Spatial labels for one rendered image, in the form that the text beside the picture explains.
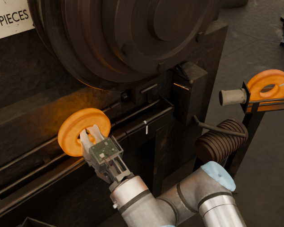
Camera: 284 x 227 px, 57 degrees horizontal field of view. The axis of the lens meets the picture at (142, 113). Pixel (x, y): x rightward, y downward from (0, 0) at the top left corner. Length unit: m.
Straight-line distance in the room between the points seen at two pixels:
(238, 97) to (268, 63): 1.59
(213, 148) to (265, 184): 0.69
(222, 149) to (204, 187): 0.44
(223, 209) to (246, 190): 1.00
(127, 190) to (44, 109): 0.31
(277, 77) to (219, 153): 0.35
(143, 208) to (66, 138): 0.28
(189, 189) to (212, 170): 0.08
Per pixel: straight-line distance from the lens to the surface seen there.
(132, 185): 0.65
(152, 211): 0.64
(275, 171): 1.78
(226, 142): 1.10
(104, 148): 0.67
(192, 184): 0.70
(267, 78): 1.05
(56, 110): 0.76
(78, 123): 0.73
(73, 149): 0.79
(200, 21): 0.65
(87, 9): 0.51
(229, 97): 1.05
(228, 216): 0.64
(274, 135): 1.96
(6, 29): 0.65
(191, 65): 0.97
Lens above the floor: 1.35
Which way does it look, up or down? 45 degrees down
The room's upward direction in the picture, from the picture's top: straight up
